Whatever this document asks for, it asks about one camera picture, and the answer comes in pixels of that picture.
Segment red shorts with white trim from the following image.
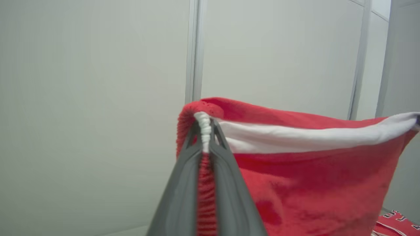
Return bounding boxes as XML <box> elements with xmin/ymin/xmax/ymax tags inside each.
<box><xmin>176</xmin><ymin>97</ymin><xmax>420</xmax><ymax>236</ymax></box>

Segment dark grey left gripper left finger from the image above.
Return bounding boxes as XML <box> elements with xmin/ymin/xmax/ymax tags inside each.
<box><xmin>146</xmin><ymin>122</ymin><xmax>202</xmax><ymax>236</ymax></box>

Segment red jersey with striped trim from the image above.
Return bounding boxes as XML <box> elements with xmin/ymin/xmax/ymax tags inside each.
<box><xmin>371</xmin><ymin>210</ymin><xmax>420</xmax><ymax>236</ymax></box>

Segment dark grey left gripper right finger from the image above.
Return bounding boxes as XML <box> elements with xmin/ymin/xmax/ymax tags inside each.
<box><xmin>209</xmin><ymin>119</ymin><xmax>268</xmax><ymax>236</ymax></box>

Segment pale partition frame post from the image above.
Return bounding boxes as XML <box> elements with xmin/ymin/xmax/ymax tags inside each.
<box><xmin>347</xmin><ymin>0</ymin><xmax>374</xmax><ymax>121</ymax></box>
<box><xmin>375</xmin><ymin>0</ymin><xmax>407</xmax><ymax>118</ymax></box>

